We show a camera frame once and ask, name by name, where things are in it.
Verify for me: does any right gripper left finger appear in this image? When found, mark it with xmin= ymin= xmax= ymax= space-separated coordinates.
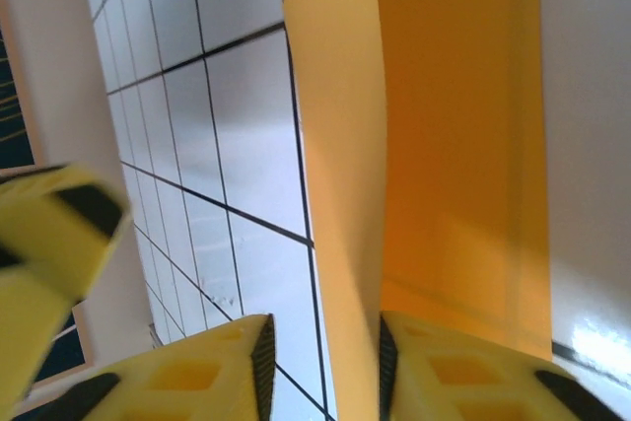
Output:
xmin=9 ymin=313 xmax=276 ymax=421

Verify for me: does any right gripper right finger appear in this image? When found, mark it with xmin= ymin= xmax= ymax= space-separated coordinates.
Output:
xmin=378 ymin=311 xmax=630 ymax=421

